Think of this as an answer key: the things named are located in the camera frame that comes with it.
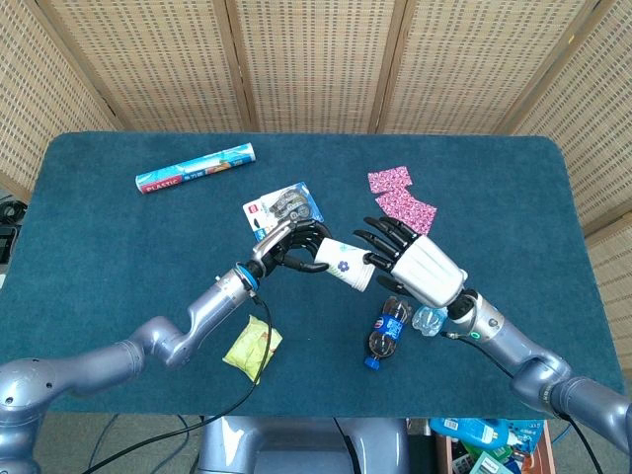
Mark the brown storage box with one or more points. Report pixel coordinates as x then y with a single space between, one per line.
548 456

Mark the grey robot torso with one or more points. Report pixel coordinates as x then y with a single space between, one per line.
296 444

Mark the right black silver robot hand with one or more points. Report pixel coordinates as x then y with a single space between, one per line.
429 271

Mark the white paper cup flower print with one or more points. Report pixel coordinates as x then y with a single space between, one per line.
340 261

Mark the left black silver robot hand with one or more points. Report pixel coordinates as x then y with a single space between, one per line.
271 239

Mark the teal table mat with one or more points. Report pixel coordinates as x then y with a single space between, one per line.
123 247

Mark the pink patterned cloth piece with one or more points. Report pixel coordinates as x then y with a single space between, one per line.
390 179
407 210

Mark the bamboo folding screen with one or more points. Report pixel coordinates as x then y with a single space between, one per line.
316 64

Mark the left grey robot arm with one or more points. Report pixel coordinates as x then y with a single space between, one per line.
217 301

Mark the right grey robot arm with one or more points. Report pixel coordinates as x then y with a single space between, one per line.
498 328

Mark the plastic wrap roll box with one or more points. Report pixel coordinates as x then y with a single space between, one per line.
197 169

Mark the blue detergent bottle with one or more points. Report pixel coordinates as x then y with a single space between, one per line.
469 429

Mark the cola bottle blue label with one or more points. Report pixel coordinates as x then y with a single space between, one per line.
387 331

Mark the yellow-green snack bag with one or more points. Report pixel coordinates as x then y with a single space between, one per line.
247 350

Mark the clear water bottle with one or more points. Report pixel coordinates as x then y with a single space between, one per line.
427 321

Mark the teal product box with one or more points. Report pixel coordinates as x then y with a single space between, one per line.
489 464

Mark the blue printed pouch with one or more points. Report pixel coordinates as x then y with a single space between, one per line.
526 432

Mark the correction tape blister pack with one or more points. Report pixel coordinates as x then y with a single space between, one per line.
286 202

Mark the black electronic device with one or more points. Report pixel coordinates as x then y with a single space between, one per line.
6 242

